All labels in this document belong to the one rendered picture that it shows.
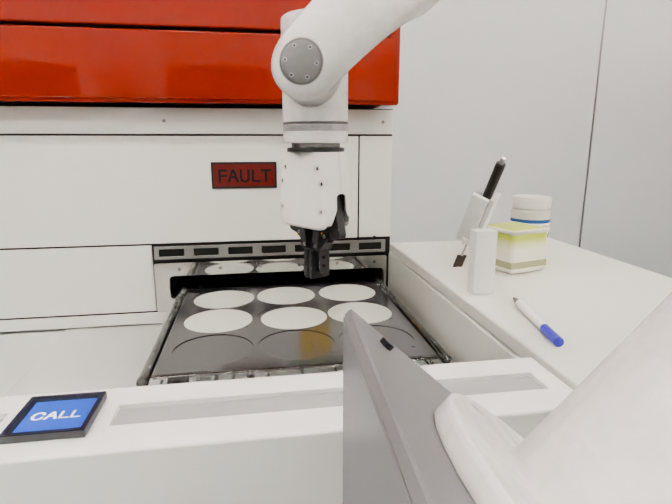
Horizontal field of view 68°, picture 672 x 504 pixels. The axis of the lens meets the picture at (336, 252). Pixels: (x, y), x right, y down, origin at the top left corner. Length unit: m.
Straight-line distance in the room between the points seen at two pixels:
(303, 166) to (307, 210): 0.06
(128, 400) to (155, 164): 0.58
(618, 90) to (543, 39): 0.50
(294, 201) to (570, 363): 0.38
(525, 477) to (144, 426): 0.28
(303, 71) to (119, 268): 0.58
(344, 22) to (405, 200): 2.04
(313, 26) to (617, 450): 0.47
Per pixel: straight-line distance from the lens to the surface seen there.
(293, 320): 0.76
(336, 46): 0.56
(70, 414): 0.44
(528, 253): 0.81
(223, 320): 0.78
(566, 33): 2.93
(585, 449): 0.21
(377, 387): 0.20
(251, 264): 0.96
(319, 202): 0.63
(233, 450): 0.38
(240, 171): 0.94
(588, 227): 3.05
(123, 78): 0.92
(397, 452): 0.17
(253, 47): 0.91
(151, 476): 0.40
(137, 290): 1.01
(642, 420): 0.21
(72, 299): 1.04
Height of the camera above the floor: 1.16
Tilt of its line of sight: 13 degrees down
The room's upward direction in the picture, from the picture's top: straight up
